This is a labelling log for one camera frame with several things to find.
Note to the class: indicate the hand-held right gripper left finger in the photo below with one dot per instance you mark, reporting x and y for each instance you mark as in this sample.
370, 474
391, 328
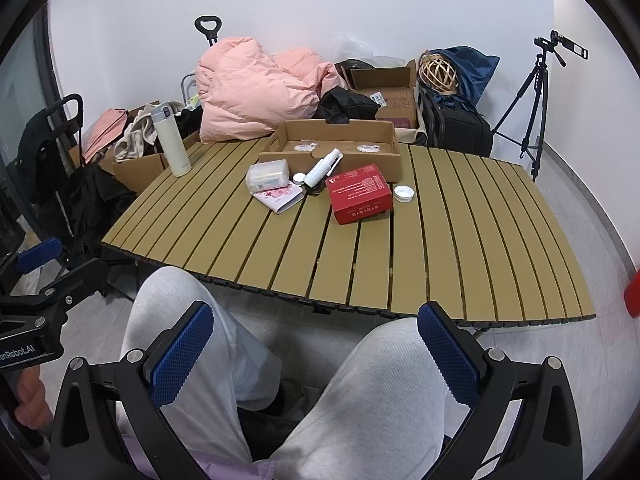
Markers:
182, 355

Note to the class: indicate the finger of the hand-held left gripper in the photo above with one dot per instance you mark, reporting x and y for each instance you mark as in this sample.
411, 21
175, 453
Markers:
39, 252
75, 276

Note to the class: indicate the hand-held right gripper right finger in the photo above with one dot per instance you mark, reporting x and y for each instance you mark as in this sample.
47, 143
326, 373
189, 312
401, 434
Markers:
447, 355

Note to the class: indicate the red cardboard box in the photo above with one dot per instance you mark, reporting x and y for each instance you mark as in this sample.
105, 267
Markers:
360, 200

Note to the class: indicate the pink printed packet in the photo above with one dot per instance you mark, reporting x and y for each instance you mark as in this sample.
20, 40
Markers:
280, 199

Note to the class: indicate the clear plastic swab box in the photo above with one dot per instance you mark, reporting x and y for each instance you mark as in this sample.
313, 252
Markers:
267, 175

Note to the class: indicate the white spray bottle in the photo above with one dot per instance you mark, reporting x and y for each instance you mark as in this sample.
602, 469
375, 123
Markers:
320, 170

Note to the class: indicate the small white packet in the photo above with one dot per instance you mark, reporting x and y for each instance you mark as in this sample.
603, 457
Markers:
368, 148
306, 147

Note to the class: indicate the shallow cardboard tray box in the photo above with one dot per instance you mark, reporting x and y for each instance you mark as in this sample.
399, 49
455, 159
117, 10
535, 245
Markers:
340, 135

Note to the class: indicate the person's left hand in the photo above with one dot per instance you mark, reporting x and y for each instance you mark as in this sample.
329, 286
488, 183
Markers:
32, 400

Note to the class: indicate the person's left leg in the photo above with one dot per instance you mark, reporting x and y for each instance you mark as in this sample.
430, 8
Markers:
175, 290

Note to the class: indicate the large black bag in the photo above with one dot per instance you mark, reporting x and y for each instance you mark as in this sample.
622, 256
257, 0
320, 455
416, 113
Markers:
95, 200

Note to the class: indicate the black folding cart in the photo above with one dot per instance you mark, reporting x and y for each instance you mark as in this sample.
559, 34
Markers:
40, 155

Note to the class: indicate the person's purple jacket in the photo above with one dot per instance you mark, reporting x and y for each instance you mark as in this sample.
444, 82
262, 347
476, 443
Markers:
210, 466

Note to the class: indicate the dark seat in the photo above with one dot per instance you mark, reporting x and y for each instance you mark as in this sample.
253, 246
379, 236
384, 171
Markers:
270, 430

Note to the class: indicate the plain open cardboard box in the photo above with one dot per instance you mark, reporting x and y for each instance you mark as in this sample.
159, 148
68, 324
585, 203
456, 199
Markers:
145, 170

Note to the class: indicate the pink backpack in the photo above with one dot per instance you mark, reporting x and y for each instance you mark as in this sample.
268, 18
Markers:
105, 130

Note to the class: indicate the beige cloth bag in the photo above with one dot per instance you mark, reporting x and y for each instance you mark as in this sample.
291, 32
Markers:
137, 135

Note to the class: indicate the white thermos bottle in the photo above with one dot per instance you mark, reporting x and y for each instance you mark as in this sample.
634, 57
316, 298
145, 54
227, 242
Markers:
172, 145

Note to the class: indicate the large white bottle cap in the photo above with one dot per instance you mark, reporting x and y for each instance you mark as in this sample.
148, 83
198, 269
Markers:
404, 193

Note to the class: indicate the glass door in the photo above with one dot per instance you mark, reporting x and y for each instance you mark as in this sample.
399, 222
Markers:
20, 85

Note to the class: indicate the small black bag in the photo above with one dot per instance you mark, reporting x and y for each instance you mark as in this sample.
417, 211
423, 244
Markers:
189, 120

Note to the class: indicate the red object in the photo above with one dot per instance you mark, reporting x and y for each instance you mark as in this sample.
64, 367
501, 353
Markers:
632, 292

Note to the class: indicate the small white cap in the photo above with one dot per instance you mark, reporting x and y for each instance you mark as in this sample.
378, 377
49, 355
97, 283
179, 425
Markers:
298, 178

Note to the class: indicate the cream cloth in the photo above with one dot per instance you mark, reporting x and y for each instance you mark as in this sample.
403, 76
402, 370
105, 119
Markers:
410, 136

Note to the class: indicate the black backpack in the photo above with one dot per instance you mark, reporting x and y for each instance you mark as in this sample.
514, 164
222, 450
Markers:
460, 130

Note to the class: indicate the pink down jacket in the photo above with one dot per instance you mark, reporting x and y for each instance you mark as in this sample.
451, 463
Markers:
240, 90

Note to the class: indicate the open cardboard box with label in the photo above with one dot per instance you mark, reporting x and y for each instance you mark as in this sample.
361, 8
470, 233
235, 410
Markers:
395, 105

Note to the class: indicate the black cloth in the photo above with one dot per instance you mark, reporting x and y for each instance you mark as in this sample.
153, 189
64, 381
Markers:
345, 105

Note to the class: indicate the woven bamboo ball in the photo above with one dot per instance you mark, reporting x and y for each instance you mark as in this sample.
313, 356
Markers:
437, 75

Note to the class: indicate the blue bag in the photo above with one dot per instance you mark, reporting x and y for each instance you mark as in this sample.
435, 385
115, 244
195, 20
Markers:
475, 75

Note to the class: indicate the black tripod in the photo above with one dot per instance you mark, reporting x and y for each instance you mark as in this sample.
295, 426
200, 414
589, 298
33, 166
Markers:
537, 80

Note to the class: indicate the black handbag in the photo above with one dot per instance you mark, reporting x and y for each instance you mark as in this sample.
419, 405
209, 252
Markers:
352, 65

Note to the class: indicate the white plastic bag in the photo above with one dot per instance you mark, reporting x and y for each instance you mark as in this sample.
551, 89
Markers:
357, 47

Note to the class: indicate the black camera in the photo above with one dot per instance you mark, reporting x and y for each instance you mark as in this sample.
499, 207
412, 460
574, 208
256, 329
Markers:
555, 40

